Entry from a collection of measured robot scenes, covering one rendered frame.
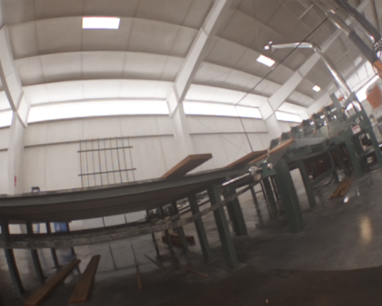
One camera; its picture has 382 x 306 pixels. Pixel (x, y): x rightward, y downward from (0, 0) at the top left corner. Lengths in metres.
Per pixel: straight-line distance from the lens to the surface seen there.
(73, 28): 7.00
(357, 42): 5.80
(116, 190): 1.05
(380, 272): 1.02
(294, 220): 1.92
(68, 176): 7.63
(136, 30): 6.93
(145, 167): 7.63
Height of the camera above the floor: 0.63
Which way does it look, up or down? 17 degrees up
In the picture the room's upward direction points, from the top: 15 degrees counter-clockwise
